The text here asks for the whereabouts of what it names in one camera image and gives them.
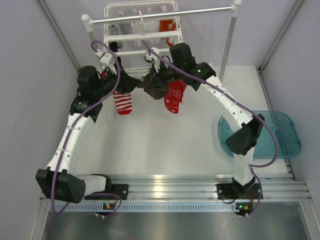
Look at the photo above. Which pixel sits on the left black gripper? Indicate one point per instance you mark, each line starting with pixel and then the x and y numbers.
pixel 127 83

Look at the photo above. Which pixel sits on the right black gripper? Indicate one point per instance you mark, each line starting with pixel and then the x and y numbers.
pixel 156 78

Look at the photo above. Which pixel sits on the brown grey sock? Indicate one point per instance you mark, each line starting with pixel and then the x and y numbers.
pixel 147 82
pixel 155 93

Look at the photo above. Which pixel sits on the red snowflake sock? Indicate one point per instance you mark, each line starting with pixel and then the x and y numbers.
pixel 174 96

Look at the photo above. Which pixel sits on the white clip sock hanger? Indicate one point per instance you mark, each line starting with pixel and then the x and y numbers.
pixel 132 55

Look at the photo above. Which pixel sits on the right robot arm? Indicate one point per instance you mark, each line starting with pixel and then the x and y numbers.
pixel 245 124

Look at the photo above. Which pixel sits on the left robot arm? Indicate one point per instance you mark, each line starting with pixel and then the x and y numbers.
pixel 59 181

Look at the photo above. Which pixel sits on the black sock right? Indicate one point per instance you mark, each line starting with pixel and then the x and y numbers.
pixel 119 65

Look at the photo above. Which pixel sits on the black sock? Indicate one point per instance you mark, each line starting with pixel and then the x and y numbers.
pixel 119 65
pixel 114 46

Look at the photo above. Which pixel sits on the red white striped sock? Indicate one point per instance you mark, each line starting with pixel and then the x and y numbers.
pixel 123 103

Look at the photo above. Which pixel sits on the black sock left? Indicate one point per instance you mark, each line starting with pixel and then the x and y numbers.
pixel 114 46

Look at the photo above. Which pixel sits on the orange sock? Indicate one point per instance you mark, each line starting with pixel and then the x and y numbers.
pixel 167 25

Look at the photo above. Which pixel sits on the silver drying rack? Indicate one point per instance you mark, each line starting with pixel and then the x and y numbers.
pixel 173 68

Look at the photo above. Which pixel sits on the teal plastic basin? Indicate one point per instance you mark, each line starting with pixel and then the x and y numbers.
pixel 283 128

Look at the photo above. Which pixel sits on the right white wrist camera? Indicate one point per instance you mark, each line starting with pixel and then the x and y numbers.
pixel 151 58

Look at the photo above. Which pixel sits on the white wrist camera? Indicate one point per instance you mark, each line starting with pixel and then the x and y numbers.
pixel 106 60
pixel 151 58

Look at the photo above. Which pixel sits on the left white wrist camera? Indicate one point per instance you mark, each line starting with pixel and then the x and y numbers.
pixel 106 60

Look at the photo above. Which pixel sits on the aluminium mounting rail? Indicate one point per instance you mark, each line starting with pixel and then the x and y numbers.
pixel 165 194

